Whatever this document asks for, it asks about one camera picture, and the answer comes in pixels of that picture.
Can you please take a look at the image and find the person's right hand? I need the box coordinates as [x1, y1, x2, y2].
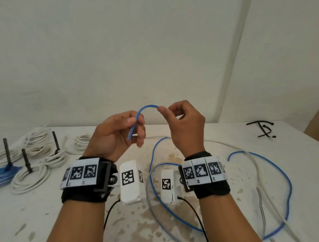
[157, 100, 206, 158]

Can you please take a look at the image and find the person's left hand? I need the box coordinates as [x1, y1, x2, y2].
[83, 111, 147, 163]

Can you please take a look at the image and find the thick white cable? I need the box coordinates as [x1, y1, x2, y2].
[25, 128, 52, 147]
[0, 149, 23, 163]
[12, 164, 52, 195]
[44, 149, 68, 169]
[27, 146, 52, 159]
[74, 134, 93, 151]

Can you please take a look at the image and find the blue cable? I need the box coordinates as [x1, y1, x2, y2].
[0, 166, 23, 187]
[127, 104, 292, 241]

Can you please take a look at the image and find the black cable tie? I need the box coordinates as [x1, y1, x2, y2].
[3, 138, 13, 171]
[52, 131, 61, 155]
[22, 149, 33, 173]

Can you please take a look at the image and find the tangle of white cables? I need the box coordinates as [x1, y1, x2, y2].
[147, 136, 303, 242]

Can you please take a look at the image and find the bundle of black cable ties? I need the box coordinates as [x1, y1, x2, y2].
[246, 120, 276, 138]

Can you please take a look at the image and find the grey cable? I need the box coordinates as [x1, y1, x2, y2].
[146, 162, 266, 242]

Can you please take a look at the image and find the person's left forearm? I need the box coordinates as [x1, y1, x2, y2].
[47, 199, 108, 242]

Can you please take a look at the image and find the person's right forearm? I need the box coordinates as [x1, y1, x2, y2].
[199, 193, 262, 242]

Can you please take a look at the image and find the black right wristband with markers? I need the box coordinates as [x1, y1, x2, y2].
[178, 151, 231, 199]

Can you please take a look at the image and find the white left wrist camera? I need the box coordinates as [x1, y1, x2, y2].
[113, 160, 148, 205]

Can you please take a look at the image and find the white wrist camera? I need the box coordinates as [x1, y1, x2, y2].
[113, 160, 148, 205]
[160, 169, 186, 205]

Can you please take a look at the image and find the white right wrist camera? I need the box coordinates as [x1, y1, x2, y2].
[160, 169, 186, 205]

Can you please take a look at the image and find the black left camera wire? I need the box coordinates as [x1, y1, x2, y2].
[103, 198, 121, 232]

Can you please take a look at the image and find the black camera wire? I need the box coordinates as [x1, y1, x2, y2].
[177, 196, 209, 242]
[103, 198, 121, 232]

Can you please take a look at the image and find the black right camera wire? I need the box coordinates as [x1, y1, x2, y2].
[177, 196, 209, 242]

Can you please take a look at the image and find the wooden shelf frame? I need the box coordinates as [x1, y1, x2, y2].
[304, 117, 319, 141]

